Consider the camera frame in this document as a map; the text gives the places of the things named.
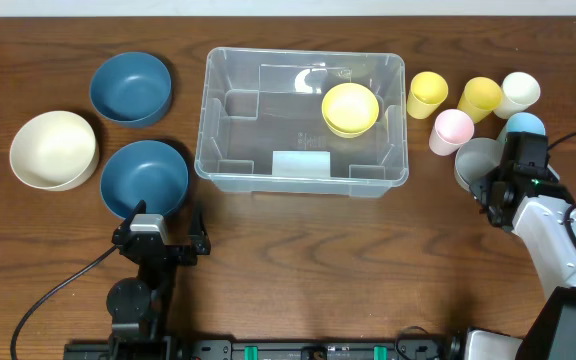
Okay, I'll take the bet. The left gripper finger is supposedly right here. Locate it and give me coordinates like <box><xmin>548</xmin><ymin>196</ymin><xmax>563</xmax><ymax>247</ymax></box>
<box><xmin>188</xmin><ymin>203</ymin><xmax>208</xmax><ymax>246</ymax></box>
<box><xmin>113</xmin><ymin>200</ymin><xmax>146</xmax><ymax>240</ymax></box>

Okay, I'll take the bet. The grey small bowl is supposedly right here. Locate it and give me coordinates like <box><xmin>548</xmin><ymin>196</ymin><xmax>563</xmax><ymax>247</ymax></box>
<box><xmin>454</xmin><ymin>138</ymin><xmax>503</xmax><ymax>191</ymax></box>

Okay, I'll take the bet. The light blue cup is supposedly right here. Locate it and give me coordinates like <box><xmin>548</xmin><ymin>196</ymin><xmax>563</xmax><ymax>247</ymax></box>
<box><xmin>497</xmin><ymin>112</ymin><xmax>546</xmax><ymax>144</ymax></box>

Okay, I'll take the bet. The white cup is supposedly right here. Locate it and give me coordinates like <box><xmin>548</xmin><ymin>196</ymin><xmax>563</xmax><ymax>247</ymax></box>
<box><xmin>494</xmin><ymin>72</ymin><xmax>541</xmax><ymax>119</ymax></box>

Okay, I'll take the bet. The pink cup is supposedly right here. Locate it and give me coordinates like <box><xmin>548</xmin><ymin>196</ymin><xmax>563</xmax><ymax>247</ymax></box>
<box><xmin>428</xmin><ymin>109</ymin><xmax>475</xmax><ymax>156</ymax></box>

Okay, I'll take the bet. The yellow cup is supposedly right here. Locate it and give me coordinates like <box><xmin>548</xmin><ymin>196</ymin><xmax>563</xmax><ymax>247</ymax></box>
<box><xmin>457</xmin><ymin>77</ymin><xmax>503</xmax><ymax>123</ymax></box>
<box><xmin>407</xmin><ymin>71</ymin><xmax>449</xmax><ymax>119</ymax></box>

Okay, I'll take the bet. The yellow small bowl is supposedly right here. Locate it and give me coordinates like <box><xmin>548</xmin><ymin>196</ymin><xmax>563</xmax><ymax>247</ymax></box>
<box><xmin>321</xmin><ymin>83</ymin><xmax>379</xmax><ymax>138</ymax></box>

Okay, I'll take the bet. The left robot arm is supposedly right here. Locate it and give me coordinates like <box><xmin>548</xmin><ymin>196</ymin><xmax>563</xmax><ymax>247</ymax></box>
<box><xmin>106</xmin><ymin>200</ymin><xmax>211</xmax><ymax>360</ymax></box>

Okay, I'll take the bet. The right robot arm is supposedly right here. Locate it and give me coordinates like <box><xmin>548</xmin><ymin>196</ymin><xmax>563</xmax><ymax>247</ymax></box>
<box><xmin>463</xmin><ymin>132</ymin><xmax>576</xmax><ymax>360</ymax></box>

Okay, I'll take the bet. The blue bowl near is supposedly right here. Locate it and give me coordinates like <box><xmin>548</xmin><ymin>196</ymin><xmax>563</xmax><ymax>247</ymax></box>
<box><xmin>100</xmin><ymin>140</ymin><xmax>190</xmax><ymax>218</ymax></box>

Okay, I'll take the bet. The blue bowl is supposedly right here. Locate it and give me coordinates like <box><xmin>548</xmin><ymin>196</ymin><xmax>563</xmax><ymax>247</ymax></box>
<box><xmin>100</xmin><ymin>140</ymin><xmax>190</xmax><ymax>218</ymax></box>
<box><xmin>89</xmin><ymin>52</ymin><xmax>173</xmax><ymax>128</ymax></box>

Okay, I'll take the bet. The cream large bowl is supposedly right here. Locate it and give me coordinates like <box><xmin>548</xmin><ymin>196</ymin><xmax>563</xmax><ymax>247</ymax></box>
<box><xmin>9</xmin><ymin>110</ymin><xmax>100</xmax><ymax>192</ymax></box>

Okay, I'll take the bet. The blue bowl far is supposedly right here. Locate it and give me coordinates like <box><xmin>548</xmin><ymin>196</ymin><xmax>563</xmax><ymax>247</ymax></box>
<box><xmin>89</xmin><ymin>52</ymin><xmax>173</xmax><ymax>128</ymax></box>

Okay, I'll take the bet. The clear plastic storage bin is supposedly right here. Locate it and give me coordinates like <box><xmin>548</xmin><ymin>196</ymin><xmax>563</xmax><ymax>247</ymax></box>
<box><xmin>194</xmin><ymin>47</ymin><xmax>409</xmax><ymax>198</ymax></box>

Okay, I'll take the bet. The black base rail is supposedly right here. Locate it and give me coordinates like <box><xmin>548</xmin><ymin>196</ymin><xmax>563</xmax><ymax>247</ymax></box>
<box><xmin>63</xmin><ymin>336</ymin><xmax>464</xmax><ymax>360</ymax></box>

